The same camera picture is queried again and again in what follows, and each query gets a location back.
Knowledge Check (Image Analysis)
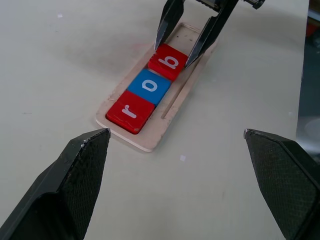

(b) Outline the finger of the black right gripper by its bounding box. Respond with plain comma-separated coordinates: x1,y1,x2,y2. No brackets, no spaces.
153,0,186,51
184,0,240,69

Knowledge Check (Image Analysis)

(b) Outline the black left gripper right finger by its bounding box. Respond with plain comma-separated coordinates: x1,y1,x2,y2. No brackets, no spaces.
243,128,320,240

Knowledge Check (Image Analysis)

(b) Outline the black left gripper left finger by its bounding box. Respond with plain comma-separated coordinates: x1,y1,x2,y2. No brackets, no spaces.
0,127,112,240

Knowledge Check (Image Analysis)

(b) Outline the red letter b block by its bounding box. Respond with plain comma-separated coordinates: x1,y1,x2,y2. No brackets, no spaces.
147,43,189,82

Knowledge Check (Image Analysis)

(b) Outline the blue letter o block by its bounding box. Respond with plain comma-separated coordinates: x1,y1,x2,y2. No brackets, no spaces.
126,68,173,107

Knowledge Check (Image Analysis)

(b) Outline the red letter r block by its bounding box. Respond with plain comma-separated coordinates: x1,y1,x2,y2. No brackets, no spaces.
105,89,156,135

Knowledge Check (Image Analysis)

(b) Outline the light wooden letter tray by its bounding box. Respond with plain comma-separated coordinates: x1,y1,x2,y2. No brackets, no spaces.
95,22,219,154

